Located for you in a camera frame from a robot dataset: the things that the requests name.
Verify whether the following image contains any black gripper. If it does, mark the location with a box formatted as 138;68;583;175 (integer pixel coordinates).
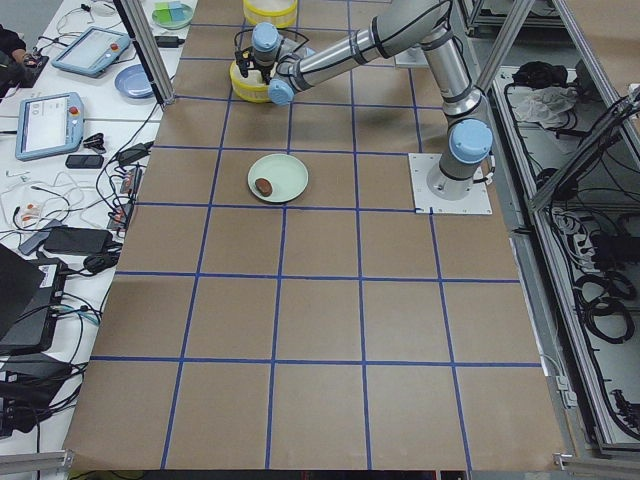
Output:
234;47;270;84

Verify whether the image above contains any yellow steamer basket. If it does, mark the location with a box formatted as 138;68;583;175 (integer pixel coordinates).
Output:
242;0;298;28
229;61;270;103

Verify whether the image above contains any brown bun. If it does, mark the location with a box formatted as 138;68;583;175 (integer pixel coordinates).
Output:
254;178;273;197

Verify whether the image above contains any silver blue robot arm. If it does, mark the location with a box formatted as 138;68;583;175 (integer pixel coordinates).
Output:
230;1;493;183

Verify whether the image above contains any green plate with blocks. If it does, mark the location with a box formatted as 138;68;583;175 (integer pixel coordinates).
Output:
151;1;194;30

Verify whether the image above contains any blue plate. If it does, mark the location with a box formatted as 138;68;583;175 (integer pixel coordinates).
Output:
114;64;154;99

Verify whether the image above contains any light green plate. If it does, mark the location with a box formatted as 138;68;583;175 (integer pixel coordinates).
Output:
247;153;309;203

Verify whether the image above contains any upper teach pendant tablet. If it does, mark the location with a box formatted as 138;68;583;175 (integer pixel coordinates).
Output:
52;27;131;78

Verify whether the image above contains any teach pendant tablet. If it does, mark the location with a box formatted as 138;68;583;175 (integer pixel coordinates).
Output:
15;92;84;161
52;27;131;78

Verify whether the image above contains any black phone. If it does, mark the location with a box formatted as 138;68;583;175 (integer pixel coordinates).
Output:
65;154;104;170

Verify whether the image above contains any lower teach pendant tablet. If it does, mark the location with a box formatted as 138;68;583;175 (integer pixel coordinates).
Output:
15;92;84;161

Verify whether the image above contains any crumpled white cloth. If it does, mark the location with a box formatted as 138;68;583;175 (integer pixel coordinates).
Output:
514;86;578;129

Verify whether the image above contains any black laptop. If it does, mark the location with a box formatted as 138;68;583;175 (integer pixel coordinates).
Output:
1;246;67;356

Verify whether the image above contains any aluminium frame post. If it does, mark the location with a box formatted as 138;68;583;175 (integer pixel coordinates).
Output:
114;0;175;108

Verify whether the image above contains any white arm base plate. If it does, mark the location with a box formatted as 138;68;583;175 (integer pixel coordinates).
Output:
408;153;492;215

